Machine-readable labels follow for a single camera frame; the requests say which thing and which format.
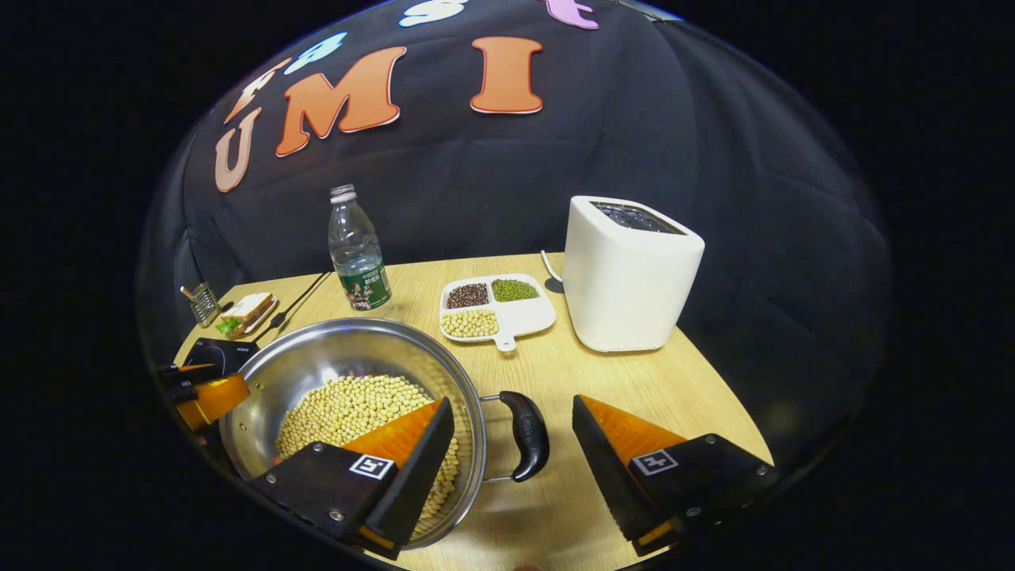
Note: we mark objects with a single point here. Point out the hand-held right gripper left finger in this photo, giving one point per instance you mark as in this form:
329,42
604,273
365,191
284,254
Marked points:
420,484

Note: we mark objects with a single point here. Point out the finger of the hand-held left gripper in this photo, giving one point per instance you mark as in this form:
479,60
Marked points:
190,371
214,400

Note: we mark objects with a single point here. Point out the steel pot with soybeans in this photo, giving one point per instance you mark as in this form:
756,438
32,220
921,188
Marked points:
349,404

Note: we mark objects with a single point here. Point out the black backdrop cloth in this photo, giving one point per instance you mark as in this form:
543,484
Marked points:
555,159

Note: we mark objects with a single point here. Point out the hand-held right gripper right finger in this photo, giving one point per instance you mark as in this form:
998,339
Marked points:
614,484

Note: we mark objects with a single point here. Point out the white divided bean plate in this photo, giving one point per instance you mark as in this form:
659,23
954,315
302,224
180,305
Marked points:
519,316

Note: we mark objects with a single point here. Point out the black induction cooktop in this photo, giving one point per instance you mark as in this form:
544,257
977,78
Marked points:
218,353

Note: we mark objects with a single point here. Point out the white toaster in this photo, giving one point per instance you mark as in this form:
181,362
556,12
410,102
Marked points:
626,285

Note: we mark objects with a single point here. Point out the sandwich on white plate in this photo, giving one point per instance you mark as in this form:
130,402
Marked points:
247,309

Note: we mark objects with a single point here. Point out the clear plastic water bottle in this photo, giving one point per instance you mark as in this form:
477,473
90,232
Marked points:
358,254

